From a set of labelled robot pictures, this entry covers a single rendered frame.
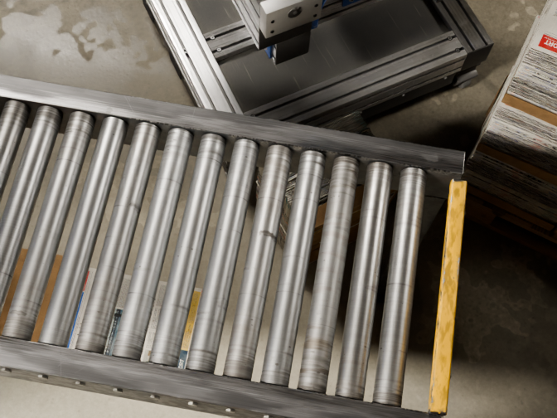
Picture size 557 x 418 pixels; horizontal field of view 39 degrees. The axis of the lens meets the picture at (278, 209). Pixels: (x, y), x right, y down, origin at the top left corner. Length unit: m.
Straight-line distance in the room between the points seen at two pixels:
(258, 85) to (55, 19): 0.77
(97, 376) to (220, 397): 0.21
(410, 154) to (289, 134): 0.23
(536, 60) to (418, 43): 0.71
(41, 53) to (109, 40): 0.22
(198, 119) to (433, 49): 1.01
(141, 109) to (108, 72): 1.02
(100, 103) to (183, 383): 0.57
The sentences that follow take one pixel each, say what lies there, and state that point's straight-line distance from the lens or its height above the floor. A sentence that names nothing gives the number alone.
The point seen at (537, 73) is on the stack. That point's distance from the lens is 1.76.
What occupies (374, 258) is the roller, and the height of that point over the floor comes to 0.80.
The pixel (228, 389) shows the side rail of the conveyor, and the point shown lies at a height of 0.80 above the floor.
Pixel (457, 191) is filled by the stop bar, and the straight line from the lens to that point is 1.51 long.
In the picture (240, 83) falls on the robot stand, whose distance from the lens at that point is 2.28.
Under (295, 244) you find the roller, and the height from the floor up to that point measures 0.80.
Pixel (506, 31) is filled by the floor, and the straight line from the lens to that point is 2.76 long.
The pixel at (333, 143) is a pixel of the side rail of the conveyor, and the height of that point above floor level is 0.80.
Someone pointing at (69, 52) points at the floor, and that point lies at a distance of 2.65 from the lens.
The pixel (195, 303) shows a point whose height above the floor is 0.01.
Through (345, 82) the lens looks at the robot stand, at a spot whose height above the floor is 0.23.
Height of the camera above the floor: 2.15
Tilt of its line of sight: 67 degrees down
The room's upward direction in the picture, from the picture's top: 5 degrees clockwise
